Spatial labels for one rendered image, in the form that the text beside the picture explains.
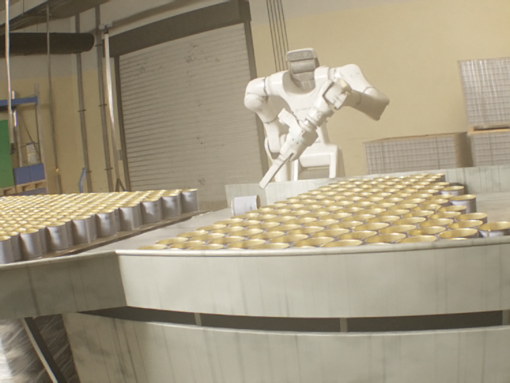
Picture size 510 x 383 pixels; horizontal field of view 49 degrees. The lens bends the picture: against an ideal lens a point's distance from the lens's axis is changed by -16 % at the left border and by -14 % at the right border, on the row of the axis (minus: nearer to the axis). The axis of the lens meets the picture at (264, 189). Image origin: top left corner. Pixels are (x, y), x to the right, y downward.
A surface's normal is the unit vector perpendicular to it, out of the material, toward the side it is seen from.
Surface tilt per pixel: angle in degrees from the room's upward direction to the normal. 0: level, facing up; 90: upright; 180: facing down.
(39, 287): 90
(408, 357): 90
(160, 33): 90
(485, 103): 90
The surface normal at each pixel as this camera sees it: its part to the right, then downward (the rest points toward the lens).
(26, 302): 0.28, 0.05
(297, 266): -0.48, 0.14
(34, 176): 0.88, -0.07
